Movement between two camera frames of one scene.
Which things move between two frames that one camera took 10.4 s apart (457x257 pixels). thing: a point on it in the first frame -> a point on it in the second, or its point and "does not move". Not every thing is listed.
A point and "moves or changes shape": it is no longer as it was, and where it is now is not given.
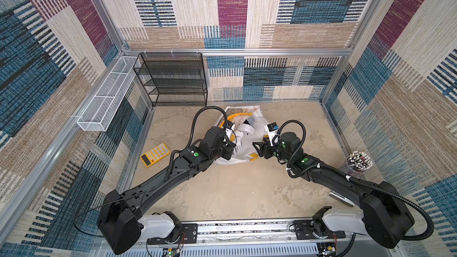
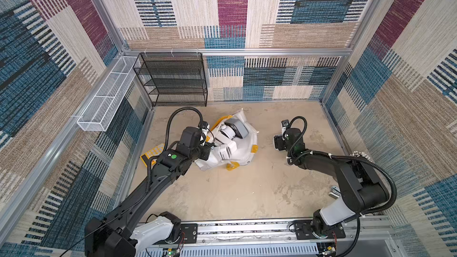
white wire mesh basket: (108, 94) does not move
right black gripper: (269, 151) -> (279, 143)
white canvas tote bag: (249, 122) moves or changes shape
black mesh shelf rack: (173, 78) does not move
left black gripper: (229, 151) -> (206, 152)
